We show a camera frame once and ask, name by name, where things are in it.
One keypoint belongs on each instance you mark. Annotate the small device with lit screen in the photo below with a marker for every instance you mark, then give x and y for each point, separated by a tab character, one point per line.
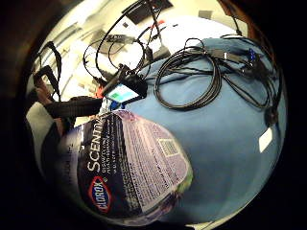
122	93

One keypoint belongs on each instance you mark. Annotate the purple label cleaner bottle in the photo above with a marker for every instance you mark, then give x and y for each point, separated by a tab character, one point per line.
134	166

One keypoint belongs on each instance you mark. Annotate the blue table cloth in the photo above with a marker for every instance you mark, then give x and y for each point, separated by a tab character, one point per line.
224	153

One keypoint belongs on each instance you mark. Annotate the black monitor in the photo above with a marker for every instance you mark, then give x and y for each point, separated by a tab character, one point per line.
147	9

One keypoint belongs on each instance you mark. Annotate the small white tag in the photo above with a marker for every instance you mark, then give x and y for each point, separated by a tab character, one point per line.
265	139

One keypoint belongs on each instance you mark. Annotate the the person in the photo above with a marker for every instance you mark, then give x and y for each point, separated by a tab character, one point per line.
40	127

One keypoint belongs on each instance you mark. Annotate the black round plug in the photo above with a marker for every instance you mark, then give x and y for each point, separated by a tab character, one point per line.
271	115

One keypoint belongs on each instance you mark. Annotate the black camera on stand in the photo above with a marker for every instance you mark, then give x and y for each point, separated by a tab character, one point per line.
117	78

